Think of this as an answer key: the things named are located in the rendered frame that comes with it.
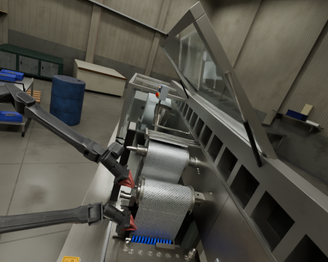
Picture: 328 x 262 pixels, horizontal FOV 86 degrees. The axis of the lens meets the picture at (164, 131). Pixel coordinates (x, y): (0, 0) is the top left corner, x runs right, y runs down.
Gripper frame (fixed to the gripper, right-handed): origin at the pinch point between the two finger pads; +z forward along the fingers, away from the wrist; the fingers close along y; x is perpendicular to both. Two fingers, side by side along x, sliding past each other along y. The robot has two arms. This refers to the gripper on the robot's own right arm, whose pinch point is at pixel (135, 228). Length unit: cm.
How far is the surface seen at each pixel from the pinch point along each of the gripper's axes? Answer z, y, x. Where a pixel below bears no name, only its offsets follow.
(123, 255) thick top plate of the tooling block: -1.3, 10.7, -5.7
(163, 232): 12.6, 0.3, 7.4
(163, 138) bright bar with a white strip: -14.2, -30.2, 35.5
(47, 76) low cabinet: -247, -650, -252
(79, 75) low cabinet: -171, -643, -164
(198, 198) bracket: 12.2, -3.7, 32.1
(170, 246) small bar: 17.1, 5.4, 7.1
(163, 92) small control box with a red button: -28, -58, 52
